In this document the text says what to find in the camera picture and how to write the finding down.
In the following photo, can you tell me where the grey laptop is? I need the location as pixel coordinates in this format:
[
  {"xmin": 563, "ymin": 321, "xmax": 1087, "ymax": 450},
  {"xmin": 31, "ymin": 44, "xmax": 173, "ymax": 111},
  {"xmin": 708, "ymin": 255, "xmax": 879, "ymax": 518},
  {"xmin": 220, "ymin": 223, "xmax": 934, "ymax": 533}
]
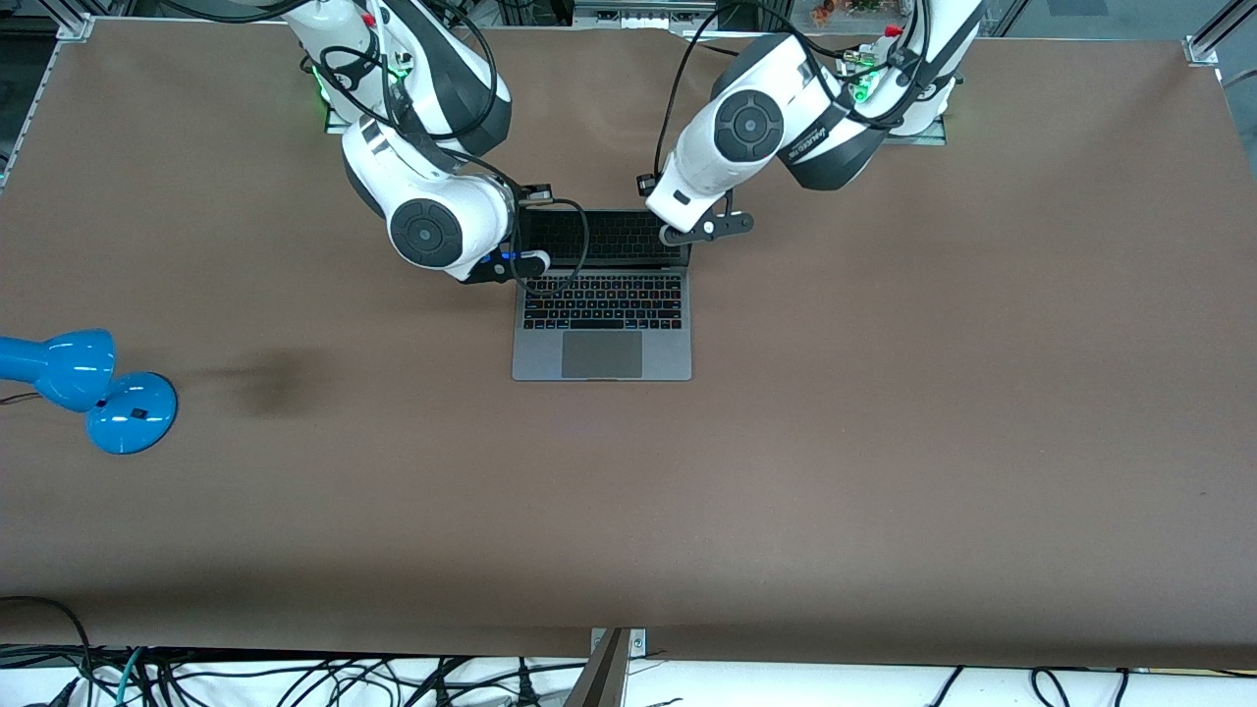
[{"xmin": 511, "ymin": 209, "xmax": 694, "ymax": 382}]

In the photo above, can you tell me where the grey power strip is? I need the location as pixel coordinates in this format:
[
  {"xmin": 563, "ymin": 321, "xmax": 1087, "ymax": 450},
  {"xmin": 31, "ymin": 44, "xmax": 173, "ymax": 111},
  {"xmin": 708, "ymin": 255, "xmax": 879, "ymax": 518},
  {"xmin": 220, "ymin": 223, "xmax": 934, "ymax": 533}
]
[{"xmin": 573, "ymin": 0, "xmax": 720, "ymax": 32}]

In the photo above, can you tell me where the brown table cover sheet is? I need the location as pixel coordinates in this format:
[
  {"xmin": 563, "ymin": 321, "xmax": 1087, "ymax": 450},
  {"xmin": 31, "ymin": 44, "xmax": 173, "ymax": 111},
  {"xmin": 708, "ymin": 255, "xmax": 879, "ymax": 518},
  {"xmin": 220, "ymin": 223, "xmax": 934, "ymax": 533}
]
[{"xmin": 0, "ymin": 18, "xmax": 1257, "ymax": 671}]

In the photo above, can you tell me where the blue desk lamp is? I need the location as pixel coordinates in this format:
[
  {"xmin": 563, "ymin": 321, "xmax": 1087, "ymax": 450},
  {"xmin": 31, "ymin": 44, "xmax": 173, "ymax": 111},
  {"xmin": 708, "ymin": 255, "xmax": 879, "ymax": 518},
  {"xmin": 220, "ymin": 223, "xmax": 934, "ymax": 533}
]
[{"xmin": 0, "ymin": 329, "xmax": 180, "ymax": 456}]

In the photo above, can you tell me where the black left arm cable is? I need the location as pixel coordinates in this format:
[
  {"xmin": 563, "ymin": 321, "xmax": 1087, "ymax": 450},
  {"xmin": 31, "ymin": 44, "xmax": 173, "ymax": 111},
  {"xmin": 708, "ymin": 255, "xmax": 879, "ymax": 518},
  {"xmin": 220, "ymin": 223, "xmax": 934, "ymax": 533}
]
[{"xmin": 655, "ymin": 0, "xmax": 936, "ymax": 184}]

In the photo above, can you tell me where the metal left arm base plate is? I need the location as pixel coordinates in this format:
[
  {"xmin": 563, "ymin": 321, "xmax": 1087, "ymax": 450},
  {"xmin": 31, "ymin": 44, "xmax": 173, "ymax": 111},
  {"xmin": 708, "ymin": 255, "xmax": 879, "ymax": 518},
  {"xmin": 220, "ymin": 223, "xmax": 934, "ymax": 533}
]
[{"xmin": 882, "ymin": 116, "xmax": 950, "ymax": 147}]

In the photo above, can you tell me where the silver mount bracket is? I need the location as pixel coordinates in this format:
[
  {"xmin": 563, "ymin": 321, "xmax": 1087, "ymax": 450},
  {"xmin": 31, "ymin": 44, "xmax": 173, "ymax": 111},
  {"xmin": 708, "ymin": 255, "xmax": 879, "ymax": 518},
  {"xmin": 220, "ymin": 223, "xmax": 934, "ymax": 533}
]
[{"xmin": 590, "ymin": 627, "xmax": 648, "ymax": 658}]

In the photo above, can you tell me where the dark metal mount beam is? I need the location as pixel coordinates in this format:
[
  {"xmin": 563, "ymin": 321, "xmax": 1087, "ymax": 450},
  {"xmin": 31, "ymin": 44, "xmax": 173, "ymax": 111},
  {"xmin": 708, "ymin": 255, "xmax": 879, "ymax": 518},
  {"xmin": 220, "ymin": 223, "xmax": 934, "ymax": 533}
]
[{"xmin": 564, "ymin": 628, "xmax": 630, "ymax": 707}]

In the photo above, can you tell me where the black looped floor cable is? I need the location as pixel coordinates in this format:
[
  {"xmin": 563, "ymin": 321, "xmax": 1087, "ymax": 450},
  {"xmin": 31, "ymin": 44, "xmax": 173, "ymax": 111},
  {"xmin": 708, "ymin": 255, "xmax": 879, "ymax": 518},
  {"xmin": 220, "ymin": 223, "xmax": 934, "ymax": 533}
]
[{"xmin": 0, "ymin": 595, "xmax": 95, "ymax": 707}]

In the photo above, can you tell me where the teal cable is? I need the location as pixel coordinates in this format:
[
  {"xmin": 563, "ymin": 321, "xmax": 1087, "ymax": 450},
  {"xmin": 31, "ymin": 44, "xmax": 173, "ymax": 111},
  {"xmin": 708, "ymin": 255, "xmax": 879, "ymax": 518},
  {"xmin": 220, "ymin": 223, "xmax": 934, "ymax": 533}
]
[{"xmin": 115, "ymin": 645, "xmax": 147, "ymax": 707}]

